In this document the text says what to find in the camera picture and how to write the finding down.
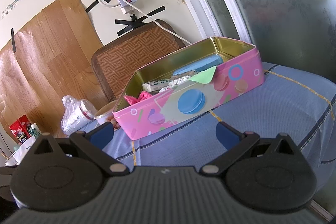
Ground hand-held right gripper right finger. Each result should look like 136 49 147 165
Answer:
201 122 299 175

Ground wood-pattern wall sheet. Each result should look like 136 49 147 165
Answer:
0 0 112 154

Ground black tape cross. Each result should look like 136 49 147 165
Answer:
115 6 167 37

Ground pink tin box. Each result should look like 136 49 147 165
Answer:
112 36 265 141

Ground white framed frosted glass door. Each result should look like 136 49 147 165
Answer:
157 0 336 77

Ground black tape strip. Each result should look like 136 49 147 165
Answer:
10 28 18 53

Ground blue tablecloth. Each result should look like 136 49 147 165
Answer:
100 61 336 214

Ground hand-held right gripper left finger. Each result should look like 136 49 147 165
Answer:
30 122 130 176

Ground green cloth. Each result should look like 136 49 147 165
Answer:
188 65 217 84

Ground white snack tub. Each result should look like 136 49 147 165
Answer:
94 100 119 126

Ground white cable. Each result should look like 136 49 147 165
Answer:
100 0 193 45

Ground green bottle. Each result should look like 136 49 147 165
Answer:
29 123 42 140

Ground red snack box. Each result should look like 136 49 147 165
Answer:
10 114 34 146

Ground light blue glasses case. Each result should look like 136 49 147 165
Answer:
172 54 224 77

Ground pink fluffy cloth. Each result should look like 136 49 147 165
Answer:
123 91 156 107

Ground white tissue pack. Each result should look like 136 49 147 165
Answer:
4 144 32 167

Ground green and white packet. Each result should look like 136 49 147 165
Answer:
142 79 172 92

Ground plastic bag of paper cups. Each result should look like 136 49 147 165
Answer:
61 95 98 136

